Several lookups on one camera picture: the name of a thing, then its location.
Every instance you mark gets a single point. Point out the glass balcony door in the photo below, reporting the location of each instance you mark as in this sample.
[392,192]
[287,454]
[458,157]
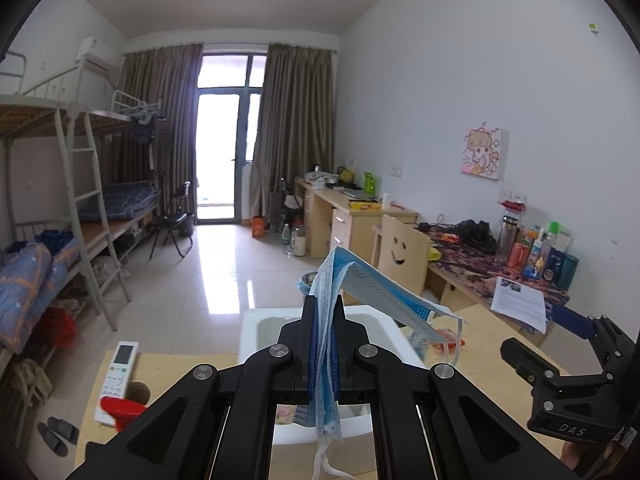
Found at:
[220,150]

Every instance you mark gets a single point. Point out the light wood desk with drawers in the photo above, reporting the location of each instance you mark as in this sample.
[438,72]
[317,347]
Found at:
[325,215]

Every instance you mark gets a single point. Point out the brown round object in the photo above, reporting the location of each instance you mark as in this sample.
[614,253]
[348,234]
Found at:
[139,393]

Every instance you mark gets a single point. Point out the white jug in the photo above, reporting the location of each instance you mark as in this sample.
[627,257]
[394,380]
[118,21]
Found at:
[298,245]

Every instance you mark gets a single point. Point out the white wall power socket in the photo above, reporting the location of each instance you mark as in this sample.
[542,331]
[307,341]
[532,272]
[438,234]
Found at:
[513,194]

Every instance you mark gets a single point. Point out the white lotion pump bottle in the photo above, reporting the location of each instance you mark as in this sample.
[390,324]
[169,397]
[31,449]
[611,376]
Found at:
[120,407]

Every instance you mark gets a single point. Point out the white remote control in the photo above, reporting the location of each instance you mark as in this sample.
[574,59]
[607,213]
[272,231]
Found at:
[117,375]

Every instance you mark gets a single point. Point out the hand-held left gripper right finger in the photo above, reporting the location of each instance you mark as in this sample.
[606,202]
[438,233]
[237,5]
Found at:
[337,360]

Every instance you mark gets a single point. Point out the group of toiletry bottles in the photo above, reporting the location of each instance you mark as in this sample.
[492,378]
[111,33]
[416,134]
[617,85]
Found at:
[535,255]

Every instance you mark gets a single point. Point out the black slipper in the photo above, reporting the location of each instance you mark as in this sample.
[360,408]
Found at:
[51,440]
[64,427]

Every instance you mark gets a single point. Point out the desk with patterned cover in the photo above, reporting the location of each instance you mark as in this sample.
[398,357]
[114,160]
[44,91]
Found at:
[465,270]

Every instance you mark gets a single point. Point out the wooden smiley face chair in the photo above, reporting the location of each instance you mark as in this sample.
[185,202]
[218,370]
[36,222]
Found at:
[400,255]

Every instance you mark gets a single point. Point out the white foam box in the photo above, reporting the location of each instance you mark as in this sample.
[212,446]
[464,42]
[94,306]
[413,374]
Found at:
[260,330]

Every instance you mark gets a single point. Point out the red snack packet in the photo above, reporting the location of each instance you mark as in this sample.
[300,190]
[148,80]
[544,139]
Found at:
[447,342]

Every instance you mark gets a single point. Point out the black headphones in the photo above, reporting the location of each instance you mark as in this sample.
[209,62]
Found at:
[472,232]

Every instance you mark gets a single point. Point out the brown curtain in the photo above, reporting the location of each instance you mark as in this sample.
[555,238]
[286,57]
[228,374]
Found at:
[165,110]
[295,125]

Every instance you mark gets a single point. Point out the blue face mask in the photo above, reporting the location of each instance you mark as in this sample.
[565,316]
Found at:
[370,290]

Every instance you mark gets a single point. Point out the black folding chair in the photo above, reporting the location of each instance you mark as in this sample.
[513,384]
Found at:
[172,220]

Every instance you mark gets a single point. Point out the printed paper sheet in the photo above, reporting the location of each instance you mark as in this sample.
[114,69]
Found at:
[520,305]

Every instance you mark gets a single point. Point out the pink cartoon wall picture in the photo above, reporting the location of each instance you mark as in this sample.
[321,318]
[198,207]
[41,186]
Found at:
[484,154]

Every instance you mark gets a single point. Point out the green packet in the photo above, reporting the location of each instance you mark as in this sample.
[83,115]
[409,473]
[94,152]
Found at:
[369,182]

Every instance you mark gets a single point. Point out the red cloth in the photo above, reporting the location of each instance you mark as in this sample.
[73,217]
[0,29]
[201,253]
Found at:
[57,327]

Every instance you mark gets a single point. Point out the dark hanging clothes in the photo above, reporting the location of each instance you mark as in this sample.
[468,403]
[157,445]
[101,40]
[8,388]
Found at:
[142,130]

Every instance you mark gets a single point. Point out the orange bucket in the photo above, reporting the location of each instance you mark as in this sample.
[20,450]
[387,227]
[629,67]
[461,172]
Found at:
[258,227]

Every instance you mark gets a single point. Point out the folded dark blue plaid quilt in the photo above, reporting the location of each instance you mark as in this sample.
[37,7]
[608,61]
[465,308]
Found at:
[120,202]

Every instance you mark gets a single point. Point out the metal bunk bed with ladder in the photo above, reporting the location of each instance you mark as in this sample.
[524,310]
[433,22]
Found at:
[30,115]

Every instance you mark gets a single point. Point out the small yellow object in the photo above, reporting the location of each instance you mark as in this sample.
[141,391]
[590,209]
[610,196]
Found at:
[434,254]

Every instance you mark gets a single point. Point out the yellow flat box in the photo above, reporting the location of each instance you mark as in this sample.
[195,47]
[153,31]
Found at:
[365,205]

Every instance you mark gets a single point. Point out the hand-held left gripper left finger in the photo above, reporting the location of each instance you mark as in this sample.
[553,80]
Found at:
[313,360]

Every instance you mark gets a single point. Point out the white air conditioner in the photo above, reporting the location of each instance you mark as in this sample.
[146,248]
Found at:
[95,55]

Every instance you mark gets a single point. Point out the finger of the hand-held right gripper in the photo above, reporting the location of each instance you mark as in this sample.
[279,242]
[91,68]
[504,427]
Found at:
[525,360]
[572,321]

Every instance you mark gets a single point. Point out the beige cloth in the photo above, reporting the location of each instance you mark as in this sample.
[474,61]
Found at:
[32,380]

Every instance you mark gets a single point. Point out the blue orange checked quilt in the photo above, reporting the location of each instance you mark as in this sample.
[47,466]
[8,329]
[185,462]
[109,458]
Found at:
[25,285]

